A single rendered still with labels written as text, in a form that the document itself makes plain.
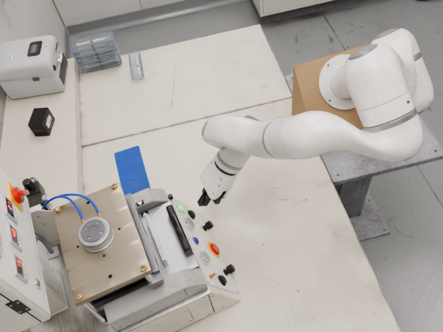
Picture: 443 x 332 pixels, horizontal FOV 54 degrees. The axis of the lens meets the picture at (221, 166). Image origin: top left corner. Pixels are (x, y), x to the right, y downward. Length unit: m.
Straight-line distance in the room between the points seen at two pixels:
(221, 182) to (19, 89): 1.06
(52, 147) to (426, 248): 1.75
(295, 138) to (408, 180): 1.74
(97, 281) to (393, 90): 0.74
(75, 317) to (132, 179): 0.58
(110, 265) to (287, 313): 0.55
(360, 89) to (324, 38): 2.43
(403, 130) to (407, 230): 1.54
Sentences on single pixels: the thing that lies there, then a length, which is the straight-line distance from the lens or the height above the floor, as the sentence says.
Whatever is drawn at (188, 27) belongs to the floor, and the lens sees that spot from 3.47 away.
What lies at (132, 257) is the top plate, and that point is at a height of 1.11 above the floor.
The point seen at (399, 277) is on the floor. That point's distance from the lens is 2.25.
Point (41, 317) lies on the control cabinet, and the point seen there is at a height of 1.18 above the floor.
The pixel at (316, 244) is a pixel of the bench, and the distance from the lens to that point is 1.42.
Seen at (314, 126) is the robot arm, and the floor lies 1.40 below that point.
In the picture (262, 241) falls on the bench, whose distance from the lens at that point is 1.42.
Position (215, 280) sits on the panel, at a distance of 1.24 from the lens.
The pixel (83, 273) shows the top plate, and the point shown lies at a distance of 1.07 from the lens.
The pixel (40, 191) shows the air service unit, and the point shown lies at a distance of 1.28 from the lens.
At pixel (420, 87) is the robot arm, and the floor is 1.19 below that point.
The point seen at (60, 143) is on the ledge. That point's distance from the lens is 1.78.
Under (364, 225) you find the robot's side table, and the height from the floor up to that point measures 0.01.
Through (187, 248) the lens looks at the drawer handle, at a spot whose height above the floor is 1.01.
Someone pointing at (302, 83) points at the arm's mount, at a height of 0.95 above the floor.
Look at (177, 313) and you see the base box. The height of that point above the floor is 0.88.
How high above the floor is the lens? 2.02
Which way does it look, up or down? 54 degrees down
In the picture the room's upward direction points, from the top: 10 degrees counter-clockwise
